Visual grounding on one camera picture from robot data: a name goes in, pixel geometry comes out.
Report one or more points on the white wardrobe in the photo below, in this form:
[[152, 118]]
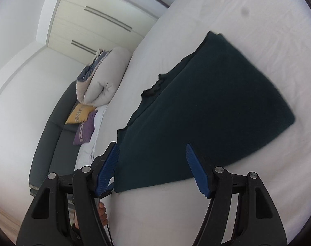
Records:
[[93, 30]]

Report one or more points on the folded beige duvet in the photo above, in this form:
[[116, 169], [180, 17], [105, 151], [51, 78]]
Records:
[[106, 82]]

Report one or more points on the dark green sweater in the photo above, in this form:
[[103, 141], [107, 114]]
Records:
[[209, 107]]

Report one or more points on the purple patterned pillow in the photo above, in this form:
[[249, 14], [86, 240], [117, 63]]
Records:
[[84, 130]]

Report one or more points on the person's left hand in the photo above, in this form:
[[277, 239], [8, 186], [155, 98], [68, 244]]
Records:
[[102, 214]]

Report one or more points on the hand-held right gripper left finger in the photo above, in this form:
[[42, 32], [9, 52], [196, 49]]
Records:
[[106, 170]]

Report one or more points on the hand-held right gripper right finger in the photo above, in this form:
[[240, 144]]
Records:
[[197, 171]]

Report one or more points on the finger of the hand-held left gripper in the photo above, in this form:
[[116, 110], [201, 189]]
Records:
[[108, 188]]

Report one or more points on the yellow patterned pillow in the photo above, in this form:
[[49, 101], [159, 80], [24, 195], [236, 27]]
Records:
[[79, 114]]

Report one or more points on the white bed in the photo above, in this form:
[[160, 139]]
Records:
[[196, 215]]

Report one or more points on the grey padded headboard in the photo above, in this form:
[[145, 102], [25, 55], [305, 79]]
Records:
[[50, 146]]

